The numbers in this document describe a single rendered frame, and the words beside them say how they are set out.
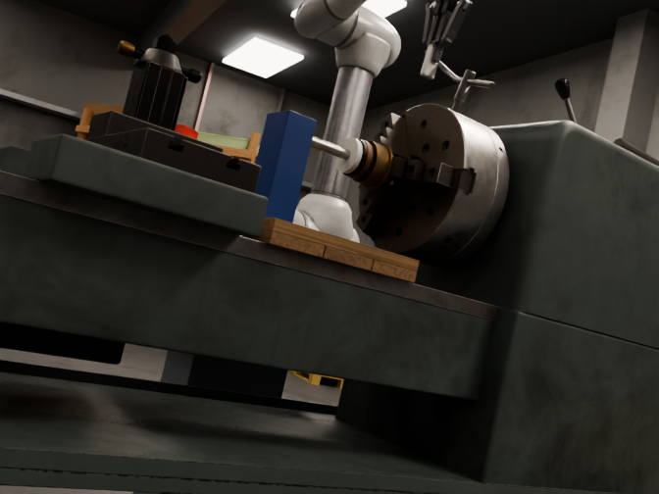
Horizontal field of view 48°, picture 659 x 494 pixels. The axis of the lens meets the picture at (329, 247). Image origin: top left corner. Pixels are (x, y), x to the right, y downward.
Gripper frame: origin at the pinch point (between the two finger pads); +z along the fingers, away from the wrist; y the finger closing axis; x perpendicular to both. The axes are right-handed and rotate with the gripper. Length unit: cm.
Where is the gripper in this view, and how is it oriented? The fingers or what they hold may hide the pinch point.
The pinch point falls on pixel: (430, 62)
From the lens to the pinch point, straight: 168.4
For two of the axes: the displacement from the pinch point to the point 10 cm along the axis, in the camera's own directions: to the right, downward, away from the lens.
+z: -2.9, 9.6, 0.1
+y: 5.3, 1.7, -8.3
